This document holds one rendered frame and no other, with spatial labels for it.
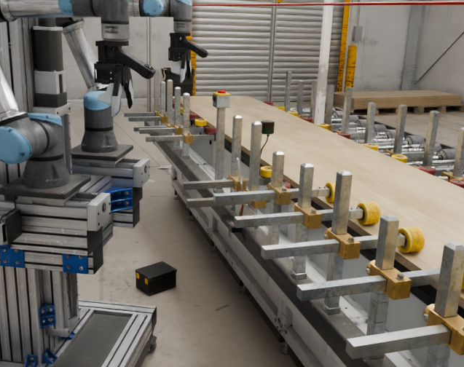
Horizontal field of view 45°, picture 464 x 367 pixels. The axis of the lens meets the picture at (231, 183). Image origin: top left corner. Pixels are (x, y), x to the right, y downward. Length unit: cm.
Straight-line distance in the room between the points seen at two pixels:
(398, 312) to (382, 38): 1055
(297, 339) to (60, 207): 133
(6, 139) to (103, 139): 66
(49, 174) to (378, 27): 1065
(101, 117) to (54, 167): 49
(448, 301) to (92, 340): 169
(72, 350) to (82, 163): 80
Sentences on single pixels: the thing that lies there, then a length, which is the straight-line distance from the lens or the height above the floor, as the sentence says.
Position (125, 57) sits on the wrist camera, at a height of 148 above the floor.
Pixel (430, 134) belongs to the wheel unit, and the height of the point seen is 103.
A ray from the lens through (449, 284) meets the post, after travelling 133.
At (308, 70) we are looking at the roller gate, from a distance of 1129.
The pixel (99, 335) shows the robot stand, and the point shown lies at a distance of 265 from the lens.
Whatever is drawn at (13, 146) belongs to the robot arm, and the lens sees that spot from 176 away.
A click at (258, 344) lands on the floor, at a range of 297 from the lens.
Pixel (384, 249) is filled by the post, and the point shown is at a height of 103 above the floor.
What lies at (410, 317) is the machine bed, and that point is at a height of 72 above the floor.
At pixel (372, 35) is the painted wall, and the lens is 1207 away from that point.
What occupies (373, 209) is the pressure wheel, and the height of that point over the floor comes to 97.
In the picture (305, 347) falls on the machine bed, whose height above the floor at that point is 17.
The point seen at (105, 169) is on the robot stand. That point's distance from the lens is 235.
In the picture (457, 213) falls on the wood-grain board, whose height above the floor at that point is 90.
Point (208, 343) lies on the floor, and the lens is 296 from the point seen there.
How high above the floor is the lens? 160
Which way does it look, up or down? 17 degrees down
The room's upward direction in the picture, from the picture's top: 2 degrees clockwise
